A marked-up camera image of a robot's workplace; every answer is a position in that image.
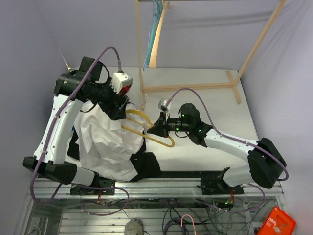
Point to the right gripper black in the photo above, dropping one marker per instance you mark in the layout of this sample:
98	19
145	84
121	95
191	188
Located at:
161	127

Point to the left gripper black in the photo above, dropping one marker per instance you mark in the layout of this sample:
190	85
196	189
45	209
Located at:
114	112

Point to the yellow plastic hanger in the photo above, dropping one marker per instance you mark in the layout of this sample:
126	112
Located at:
146	124

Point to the white shirt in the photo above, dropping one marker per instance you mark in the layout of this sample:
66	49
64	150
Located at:
93	126

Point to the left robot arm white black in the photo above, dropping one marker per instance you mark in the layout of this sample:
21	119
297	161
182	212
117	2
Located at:
72	90

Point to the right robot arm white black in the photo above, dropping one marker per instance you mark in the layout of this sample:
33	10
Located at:
264	162

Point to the light wooden hanger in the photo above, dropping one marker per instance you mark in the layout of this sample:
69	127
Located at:
153	60

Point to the teal plastic hanger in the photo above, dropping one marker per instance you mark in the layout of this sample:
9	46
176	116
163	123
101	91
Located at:
151	36

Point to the red black plaid garment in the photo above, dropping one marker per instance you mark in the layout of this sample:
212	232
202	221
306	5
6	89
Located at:
124	90

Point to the grey perforated shoe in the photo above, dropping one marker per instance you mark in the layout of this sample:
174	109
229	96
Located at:
134	227

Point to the orange box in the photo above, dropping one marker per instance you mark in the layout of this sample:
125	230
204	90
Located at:
278	223

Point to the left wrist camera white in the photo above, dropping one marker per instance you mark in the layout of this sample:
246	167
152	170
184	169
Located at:
119	80

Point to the aluminium frame rail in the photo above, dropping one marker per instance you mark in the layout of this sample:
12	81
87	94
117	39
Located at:
162	188

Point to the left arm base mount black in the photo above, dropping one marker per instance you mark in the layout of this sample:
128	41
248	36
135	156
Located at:
103	187

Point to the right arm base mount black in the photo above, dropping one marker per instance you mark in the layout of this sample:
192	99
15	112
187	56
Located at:
212	183

